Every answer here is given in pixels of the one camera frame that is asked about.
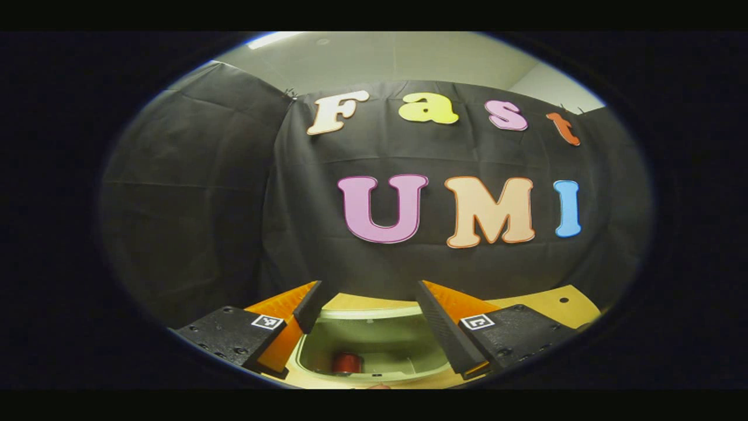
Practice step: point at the red pop can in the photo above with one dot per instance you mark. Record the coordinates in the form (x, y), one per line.
(347, 362)

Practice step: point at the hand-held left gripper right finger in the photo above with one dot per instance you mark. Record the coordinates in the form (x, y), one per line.
(444, 327)

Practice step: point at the wooden desktop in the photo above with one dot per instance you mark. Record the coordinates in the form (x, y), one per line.
(537, 304)

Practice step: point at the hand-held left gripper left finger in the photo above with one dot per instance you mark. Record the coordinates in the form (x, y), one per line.
(308, 307)

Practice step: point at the green desktop garbage bin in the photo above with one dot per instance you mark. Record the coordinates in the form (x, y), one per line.
(385, 342)

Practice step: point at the black backdrop cloth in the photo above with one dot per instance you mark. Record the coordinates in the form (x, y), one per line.
(204, 204)

